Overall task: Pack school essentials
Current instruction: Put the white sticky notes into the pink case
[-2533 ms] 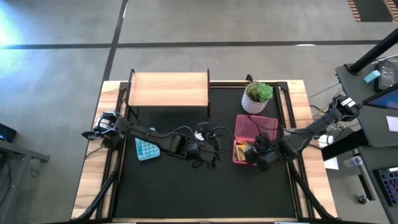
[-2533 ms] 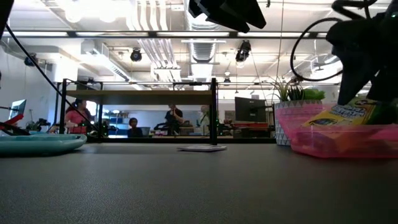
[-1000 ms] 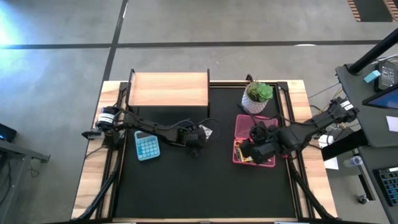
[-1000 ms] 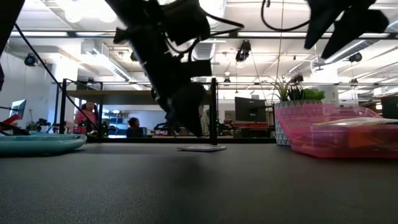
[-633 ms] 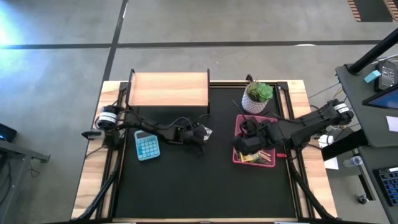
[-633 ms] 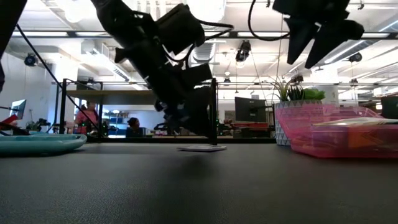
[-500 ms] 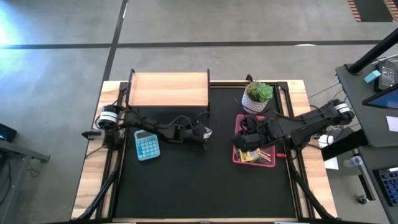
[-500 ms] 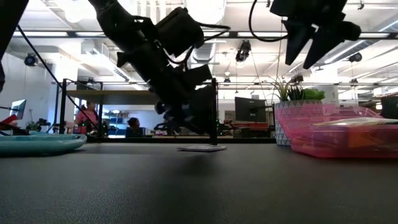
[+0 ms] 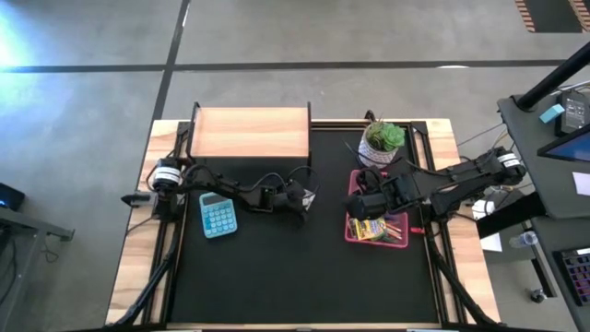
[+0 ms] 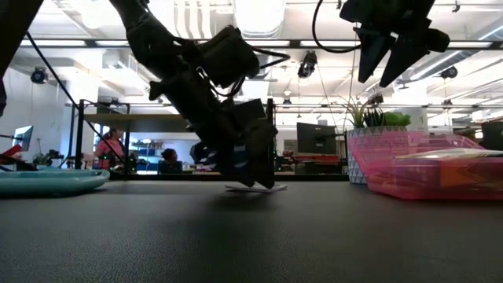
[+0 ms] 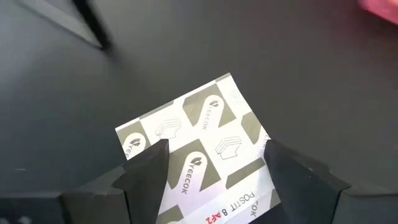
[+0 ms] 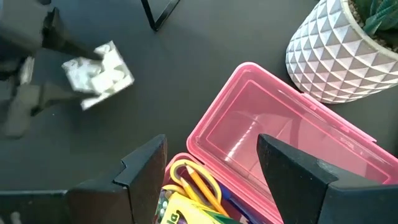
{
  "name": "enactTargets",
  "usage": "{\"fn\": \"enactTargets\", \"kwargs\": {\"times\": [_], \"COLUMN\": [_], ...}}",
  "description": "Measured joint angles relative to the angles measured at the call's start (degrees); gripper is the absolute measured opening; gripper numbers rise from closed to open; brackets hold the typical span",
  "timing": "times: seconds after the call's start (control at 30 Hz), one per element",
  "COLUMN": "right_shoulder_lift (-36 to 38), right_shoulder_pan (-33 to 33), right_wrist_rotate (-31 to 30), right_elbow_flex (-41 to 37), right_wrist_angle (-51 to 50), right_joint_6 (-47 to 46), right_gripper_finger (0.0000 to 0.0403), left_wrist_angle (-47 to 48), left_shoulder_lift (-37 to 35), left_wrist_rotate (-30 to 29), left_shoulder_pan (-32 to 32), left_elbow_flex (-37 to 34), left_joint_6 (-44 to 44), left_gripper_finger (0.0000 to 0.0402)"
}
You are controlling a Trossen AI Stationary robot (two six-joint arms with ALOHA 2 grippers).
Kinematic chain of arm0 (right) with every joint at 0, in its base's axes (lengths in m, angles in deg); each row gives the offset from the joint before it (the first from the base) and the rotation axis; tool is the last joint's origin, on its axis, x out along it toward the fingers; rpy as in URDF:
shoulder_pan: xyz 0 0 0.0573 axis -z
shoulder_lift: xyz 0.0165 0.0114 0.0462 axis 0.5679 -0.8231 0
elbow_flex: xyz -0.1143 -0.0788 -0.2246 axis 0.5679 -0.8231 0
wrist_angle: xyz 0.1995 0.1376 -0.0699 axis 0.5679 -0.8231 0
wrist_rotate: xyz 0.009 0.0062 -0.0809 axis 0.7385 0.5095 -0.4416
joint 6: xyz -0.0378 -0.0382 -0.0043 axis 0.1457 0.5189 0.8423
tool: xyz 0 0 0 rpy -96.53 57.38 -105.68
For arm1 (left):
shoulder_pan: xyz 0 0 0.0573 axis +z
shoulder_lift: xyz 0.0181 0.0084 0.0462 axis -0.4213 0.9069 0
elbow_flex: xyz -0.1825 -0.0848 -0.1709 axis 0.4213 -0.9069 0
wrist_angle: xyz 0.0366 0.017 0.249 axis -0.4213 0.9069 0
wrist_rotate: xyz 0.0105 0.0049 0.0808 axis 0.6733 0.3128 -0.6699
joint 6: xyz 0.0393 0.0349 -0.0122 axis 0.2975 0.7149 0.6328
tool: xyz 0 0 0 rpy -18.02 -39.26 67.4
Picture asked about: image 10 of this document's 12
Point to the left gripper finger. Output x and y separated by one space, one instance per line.
265 161
237 173

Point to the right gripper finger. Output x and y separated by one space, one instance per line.
404 55
371 51

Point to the white patterned sticker card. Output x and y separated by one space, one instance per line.
255 188

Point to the transparent pink pencil case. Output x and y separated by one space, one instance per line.
416 173

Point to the green yellow crayon box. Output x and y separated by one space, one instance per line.
471 177

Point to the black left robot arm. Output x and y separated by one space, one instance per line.
153 39

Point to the black computer monitor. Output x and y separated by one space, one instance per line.
316 138

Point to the black ceiling spotlight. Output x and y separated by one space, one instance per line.
307 65
38 75

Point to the person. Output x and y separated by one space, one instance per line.
169 155
112 149

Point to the succulent in white patterned pot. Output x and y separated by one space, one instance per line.
363 135

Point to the wooden shelf with black legs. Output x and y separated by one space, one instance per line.
118 123

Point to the dark table mat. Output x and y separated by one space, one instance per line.
118 239

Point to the light blue calculator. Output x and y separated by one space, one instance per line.
51 182

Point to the small tilted monitor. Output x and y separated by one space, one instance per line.
24 138

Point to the black overhead rail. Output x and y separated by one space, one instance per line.
322 43

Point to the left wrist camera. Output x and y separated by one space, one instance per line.
228 57

